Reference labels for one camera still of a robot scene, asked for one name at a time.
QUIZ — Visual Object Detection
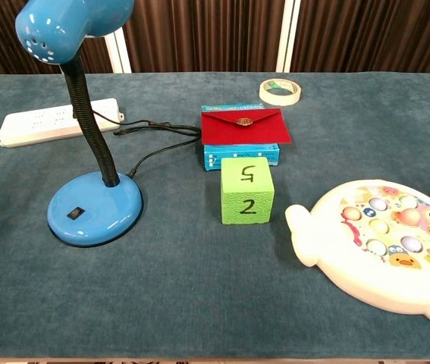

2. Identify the black lamp power cord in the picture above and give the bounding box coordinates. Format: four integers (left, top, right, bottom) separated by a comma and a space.
93, 111, 202, 178

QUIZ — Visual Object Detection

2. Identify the light blue cardboard box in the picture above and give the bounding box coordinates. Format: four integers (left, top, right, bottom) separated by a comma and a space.
201, 102, 281, 172

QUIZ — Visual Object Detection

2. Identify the red envelope with gold seal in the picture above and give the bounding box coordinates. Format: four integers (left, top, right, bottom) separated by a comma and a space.
200, 108, 293, 146

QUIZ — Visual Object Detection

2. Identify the white whale-shaped toy game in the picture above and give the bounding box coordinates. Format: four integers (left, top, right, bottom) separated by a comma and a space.
284, 179, 430, 331

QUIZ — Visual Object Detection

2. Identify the white power strip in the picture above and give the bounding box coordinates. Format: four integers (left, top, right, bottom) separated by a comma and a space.
0, 98, 125, 149

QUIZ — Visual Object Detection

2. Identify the white partition frame post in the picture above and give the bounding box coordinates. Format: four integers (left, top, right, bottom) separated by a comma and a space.
275, 0, 302, 74
102, 27, 133, 74

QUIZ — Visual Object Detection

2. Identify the beige masking tape roll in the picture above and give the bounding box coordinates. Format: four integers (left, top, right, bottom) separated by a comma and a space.
258, 78, 303, 107

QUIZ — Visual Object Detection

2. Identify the blue gooseneck desk lamp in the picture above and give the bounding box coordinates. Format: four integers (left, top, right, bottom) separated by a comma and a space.
14, 0, 144, 249

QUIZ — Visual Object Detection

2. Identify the dark brown curtain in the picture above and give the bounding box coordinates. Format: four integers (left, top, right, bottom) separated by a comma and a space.
0, 0, 430, 75

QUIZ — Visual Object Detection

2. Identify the green numbered cube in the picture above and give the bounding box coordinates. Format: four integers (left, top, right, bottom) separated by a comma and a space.
220, 156, 276, 226

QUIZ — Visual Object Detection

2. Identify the teal table cloth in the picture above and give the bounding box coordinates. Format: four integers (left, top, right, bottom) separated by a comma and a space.
0, 71, 430, 360

